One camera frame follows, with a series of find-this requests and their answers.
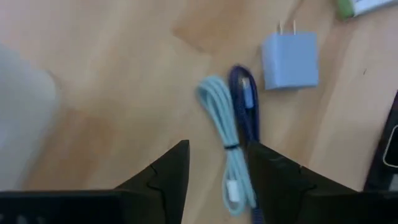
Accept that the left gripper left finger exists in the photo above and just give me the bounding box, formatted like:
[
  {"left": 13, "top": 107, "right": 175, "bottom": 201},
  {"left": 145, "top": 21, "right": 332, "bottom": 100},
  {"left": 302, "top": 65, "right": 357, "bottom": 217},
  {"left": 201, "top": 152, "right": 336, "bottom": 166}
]
[{"left": 114, "top": 139, "right": 191, "bottom": 224}]

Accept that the black box with white outline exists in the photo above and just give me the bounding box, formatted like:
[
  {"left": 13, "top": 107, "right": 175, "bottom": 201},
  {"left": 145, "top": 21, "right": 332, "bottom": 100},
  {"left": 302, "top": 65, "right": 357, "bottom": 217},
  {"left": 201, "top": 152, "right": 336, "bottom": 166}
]
[{"left": 363, "top": 90, "right": 398, "bottom": 192}]

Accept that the white opaque plastic bin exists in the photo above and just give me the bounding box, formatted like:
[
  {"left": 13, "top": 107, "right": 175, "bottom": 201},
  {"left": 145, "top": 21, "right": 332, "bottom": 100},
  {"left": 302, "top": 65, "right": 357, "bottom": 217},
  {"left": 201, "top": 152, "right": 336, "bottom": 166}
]
[{"left": 0, "top": 43, "right": 62, "bottom": 191}]

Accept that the purple braided cable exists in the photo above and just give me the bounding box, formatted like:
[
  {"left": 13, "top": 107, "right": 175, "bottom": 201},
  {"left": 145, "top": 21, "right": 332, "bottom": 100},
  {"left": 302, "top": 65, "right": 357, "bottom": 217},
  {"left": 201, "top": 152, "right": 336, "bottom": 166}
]
[{"left": 228, "top": 64, "right": 266, "bottom": 224}]

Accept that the white cardboard retail box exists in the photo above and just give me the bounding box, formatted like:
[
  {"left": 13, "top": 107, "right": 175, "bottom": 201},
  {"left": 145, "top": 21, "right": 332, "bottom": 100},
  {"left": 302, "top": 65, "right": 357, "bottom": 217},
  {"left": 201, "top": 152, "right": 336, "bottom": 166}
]
[{"left": 335, "top": 0, "right": 398, "bottom": 21}]

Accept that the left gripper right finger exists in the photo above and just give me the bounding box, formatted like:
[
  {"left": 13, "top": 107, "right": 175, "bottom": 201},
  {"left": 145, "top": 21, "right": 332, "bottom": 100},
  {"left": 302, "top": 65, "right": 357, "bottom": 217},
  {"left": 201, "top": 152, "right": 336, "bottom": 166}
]
[{"left": 246, "top": 141, "right": 362, "bottom": 224}]

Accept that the light blue cable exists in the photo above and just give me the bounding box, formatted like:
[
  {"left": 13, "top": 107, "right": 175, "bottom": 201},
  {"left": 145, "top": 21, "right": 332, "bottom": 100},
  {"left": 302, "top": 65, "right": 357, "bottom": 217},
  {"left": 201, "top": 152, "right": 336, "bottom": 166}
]
[{"left": 195, "top": 74, "right": 259, "bottom": 217}]

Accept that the blue wall charger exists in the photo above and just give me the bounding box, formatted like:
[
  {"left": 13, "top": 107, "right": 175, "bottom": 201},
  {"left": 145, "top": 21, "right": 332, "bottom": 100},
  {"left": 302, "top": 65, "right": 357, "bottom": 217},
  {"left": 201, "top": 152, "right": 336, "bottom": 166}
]
[{"left": 260, "top": 20, "right": 320, "bottom": 92}]

